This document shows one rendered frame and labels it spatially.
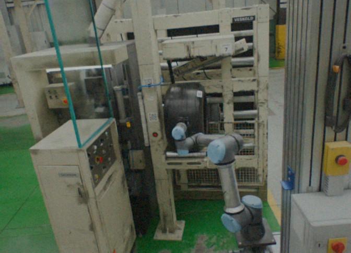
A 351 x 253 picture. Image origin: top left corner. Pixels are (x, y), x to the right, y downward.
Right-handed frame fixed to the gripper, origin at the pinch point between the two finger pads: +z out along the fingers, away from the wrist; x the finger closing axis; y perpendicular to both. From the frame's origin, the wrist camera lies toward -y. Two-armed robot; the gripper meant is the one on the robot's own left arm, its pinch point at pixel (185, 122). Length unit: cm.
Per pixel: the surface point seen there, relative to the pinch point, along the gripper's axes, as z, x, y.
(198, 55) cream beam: 42, -7, 47
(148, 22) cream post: 13, 26, 74
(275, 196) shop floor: 99, -79, -113
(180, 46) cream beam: 41, 7, 55
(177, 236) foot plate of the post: 30, 19, -119
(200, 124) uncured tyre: 4.2, -10.8, -2.9
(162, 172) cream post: 27, 28, -52
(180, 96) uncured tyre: 9.8, 4.3, 18.2
